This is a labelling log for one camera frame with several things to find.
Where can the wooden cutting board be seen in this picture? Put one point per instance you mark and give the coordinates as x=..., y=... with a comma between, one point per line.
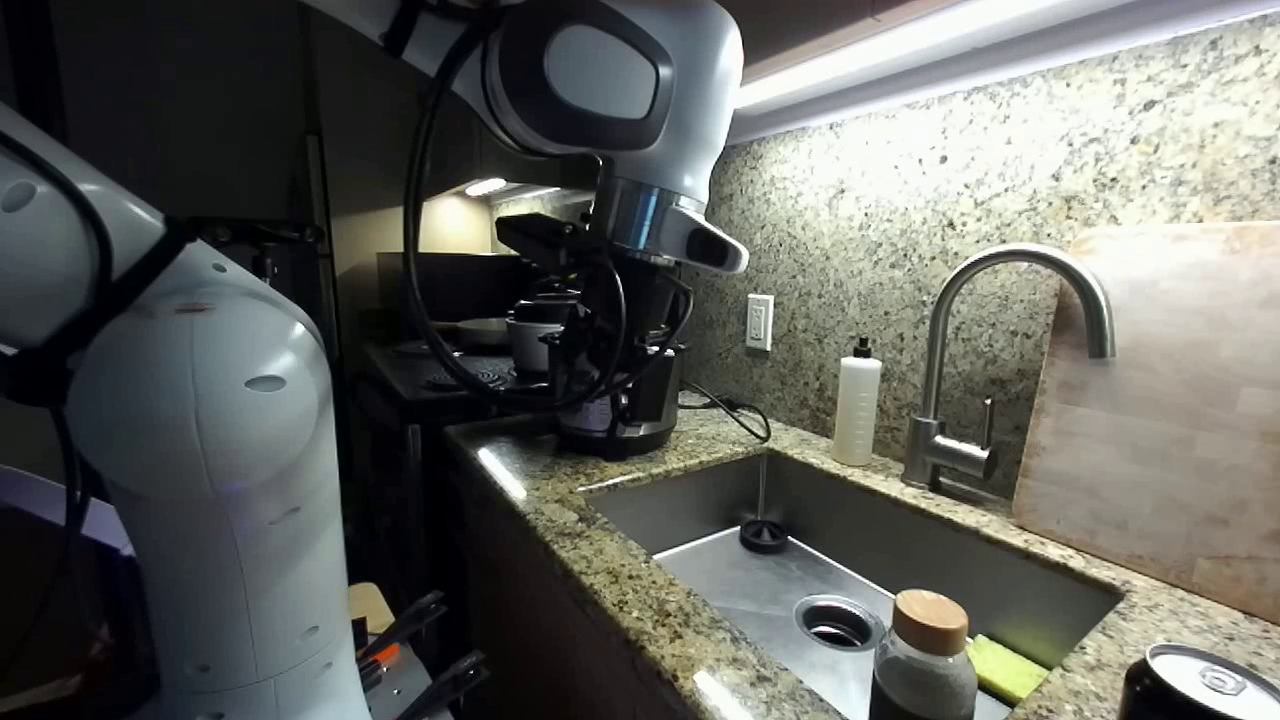
x=1174, y=427

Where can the under-cabinet light strip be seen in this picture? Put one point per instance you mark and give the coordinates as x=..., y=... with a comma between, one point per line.
x=960, y=45

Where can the white wall outlet plate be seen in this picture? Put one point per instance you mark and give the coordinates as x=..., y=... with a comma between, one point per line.
x=759, y=321

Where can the dark lower kitchen cabinet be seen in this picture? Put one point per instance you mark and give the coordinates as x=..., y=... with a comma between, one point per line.
x=535, y=612

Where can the white black cooker pot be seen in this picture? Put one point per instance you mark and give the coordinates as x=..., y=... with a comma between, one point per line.
x=529, y=333

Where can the glass bottle with cork lid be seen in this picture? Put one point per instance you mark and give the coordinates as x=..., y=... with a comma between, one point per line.
x=922, y=667

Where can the dark upper kitchen cabinet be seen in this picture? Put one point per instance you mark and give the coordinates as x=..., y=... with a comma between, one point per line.
x=825, y=22

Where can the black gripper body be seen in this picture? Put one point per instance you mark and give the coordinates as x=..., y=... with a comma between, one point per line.
x=642, y=307

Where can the white soap bottle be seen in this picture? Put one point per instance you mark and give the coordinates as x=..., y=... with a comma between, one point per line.
x=858, y=404

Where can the green sponge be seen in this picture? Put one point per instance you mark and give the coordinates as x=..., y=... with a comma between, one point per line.
x=1007, y=669

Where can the black sink stopper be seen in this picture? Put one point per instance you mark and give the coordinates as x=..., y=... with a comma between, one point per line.
x=761, y=537

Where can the silver gooseneck faucet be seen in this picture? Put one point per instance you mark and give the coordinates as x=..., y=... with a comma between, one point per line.
x=950, y=333

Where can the dark kitchen cabinet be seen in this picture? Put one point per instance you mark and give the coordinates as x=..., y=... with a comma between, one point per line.
x=535, y=612
x=825, y=22

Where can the black stove top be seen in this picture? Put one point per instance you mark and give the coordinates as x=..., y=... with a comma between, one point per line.
x=413, y=373

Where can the stainless steel sink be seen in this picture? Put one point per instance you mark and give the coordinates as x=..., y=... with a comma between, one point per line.
x=744, y=584

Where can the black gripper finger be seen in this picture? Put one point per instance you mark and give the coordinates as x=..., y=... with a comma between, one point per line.
x=658, y=386
x=596, y=386

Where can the black silver pressure cooker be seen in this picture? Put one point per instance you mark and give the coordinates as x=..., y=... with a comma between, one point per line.
x=654, y=435

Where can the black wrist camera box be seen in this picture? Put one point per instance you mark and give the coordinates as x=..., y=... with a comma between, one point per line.
x=540, y=241

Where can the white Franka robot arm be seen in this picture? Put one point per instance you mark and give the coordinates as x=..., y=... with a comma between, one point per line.
x=212, y=442

